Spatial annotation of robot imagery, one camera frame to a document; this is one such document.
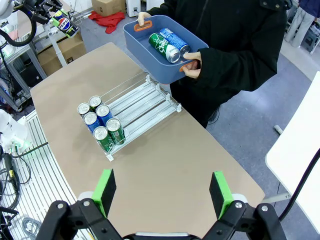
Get person in black jacket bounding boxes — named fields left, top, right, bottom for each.
left=147, top=0, right=291, bottom=130

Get white wire can dispenser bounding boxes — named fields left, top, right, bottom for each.
left=78, top=71, right=182, bottom=162

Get aluminium frame rack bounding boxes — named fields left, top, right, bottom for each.
left=0, top=22, right=51, bottom=113

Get white box appliance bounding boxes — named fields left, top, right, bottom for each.
left=125, top=0, right=148, bottom=18

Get large labelled cardboard box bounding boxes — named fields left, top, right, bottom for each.
left=37, top=32, right=87, bottom=76

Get person in grey trousers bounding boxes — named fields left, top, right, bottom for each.
left=284, top=0, right=320, bottom=48

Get black Pepsi can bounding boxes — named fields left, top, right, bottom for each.
left=55, top=9, right=80, bottom=38
left=88, top=95, right=103, bottom=111
left=76, top=101, right=91, bottom=118

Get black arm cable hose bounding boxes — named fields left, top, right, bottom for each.
left=278, top=147, right=320, bottom=222
left=0, top=4, right=38, bottom=47

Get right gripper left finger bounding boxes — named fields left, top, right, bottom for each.
left=36, top=168, right=123, bottom=240

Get white rounded table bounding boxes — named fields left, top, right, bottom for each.
left=261, top=71, right=320, bottom=226

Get white slotted robot base plate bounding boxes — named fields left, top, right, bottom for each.
left=0, top=109, right=100, bottom=240

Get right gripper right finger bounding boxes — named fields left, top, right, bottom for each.
left=201, top=170, right=287, bottom=240

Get person's right hand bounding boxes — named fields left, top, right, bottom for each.
left=136, top=11, right=153, bottom=27

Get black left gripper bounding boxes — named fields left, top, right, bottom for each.
left=27, top=0, right=81, bottom=38

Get white stand pole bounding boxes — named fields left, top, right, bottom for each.
left=42, top=23, right=68, bottom=67

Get brown cardboard box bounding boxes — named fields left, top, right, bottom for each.
left=91, top=0, right=127, bottom=17

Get black computer case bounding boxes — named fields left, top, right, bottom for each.
left=18, top=57, right=48, bottom=88

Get red cloth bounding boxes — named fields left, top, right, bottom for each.
left=88, top=11, right=126, bottom=35

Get person's left forearm black sleeve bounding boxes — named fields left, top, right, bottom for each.
left=198, top=47, right=278, bottom=93

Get person's left hand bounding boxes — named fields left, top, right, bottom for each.
left=180, top=51, right=203, bottom=80

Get green cider can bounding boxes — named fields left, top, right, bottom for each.
left=105, top=117, right=126, bottom=145
left=148, top=32, right=181, bottom=64
left=92, top=125, right=115, bottom=153

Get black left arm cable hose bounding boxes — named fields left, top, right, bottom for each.
left=0, top=4, right=38, bottom=47

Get person's right forearm black sleeve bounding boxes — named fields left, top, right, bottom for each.
left=147, top=0, right=176, bottom=17

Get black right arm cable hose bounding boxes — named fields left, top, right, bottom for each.
left=278, top=147, right=320, bottom=222

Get blue bin orange handles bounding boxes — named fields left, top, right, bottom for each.
left=123, top=14, right=210, bottom=85

